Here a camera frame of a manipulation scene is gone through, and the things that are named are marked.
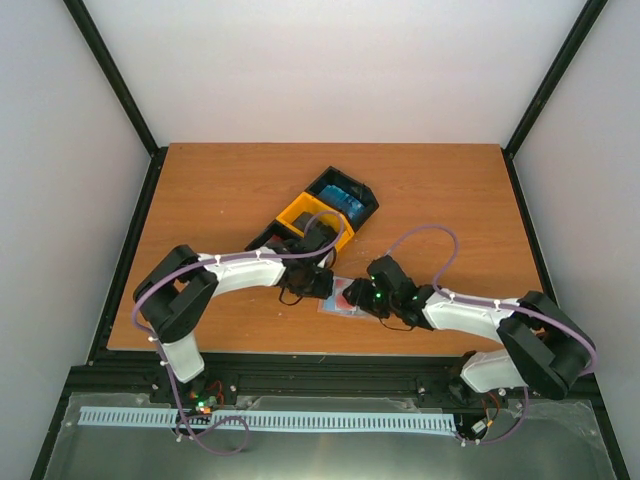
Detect pink card holder wallet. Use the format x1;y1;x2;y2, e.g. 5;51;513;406
317;277;374;320

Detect red credit card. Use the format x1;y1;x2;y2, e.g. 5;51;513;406
322;277;358;315

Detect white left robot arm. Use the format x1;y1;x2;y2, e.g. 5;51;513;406
132;224;339;403

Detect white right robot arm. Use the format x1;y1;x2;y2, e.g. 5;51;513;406
343;255;596;400

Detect black cards in yellow bin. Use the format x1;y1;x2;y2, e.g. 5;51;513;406
292;212;336;236

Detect black bin with red cards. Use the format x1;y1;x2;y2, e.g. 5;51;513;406
244;220;300;254

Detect stack of blue cards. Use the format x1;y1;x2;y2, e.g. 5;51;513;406
318;185;365;221

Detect black bin with blue cards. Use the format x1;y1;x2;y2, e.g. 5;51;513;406
305;166;379;232

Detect yellow plastic bin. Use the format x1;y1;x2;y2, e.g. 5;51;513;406
276;192;355;252

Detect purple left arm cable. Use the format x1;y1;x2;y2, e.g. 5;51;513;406
130;210;346;456

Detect black aluminium frame rail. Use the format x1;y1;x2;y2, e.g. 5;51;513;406
31;0;607;479

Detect light blue cable duct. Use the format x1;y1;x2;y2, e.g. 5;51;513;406
77;406;456;436

